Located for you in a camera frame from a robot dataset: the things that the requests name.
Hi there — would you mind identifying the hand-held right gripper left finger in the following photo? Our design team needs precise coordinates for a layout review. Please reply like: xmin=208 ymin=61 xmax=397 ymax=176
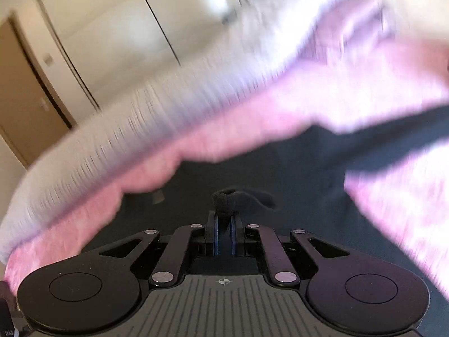
xmin=81 ymin=211 xmax=220 ymax=286

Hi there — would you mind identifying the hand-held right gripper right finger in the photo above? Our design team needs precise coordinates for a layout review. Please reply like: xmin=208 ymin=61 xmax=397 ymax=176
xmin=230 ymin=213 xmax=352 ymax=286

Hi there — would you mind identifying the dark teal garment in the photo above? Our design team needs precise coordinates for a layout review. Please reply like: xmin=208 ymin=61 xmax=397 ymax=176
xmin=82 ymin=105 xmax=449 ymax=337

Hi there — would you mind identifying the white ribbed quilt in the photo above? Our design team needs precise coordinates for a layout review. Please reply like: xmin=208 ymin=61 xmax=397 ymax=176
xmin=0 ymin=0 xmax=360 ymax=262

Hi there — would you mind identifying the pink floral blanket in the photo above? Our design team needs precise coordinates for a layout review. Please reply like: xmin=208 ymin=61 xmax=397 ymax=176
xmin=5 ymin=0 xmax=449 ymax=290

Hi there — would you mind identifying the brown wooden door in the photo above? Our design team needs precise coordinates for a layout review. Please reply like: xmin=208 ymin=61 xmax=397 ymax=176
xmin=0 ymin=12 xmax=77 ymax=170

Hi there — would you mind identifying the white glossy wardrobe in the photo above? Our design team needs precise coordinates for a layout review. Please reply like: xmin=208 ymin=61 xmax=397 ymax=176
xmin=33 ymin=0 xmax=292 ymax=113

